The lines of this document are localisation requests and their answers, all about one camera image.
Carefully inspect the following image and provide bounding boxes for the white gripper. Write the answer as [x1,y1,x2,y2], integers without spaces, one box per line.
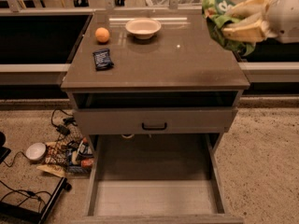
[221,0,299,44]

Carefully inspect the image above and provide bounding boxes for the green rice chip bag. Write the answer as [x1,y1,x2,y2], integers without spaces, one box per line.
[201,0,255,56]

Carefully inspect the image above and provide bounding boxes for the closed upper drawer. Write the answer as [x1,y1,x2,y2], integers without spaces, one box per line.
[73,108,237,135]

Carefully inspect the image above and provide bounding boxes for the grey wooden drawer cabinet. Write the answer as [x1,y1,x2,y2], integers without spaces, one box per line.
[60,8,251,224]

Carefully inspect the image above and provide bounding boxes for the open lower drawer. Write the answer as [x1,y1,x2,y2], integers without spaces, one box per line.
[72,134,244,224]

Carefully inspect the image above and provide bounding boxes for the white paper bowl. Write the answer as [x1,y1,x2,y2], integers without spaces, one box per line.
[125,18,162,40]

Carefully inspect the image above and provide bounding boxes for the orange fruit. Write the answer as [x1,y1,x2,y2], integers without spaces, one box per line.
[95,27,110,43]

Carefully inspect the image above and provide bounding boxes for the dark blue snack bar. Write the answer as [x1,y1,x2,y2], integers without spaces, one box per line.
[93,49,114,71]

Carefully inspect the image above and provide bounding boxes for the pile of snack packages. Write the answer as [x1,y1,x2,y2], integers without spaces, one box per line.
[37,137,94,177]

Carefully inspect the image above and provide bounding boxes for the black stand base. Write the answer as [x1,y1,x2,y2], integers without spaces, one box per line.
[0,177,72,224]

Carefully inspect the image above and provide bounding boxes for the black drawer handle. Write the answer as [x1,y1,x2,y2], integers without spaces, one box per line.
[141,122,168,131]

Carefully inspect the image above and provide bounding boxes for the black power adapter cable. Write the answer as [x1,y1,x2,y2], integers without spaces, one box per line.
[50,108,78,137]

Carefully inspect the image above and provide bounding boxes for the black cables on floor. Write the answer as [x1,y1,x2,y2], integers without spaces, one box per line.
[0,151,52,213]

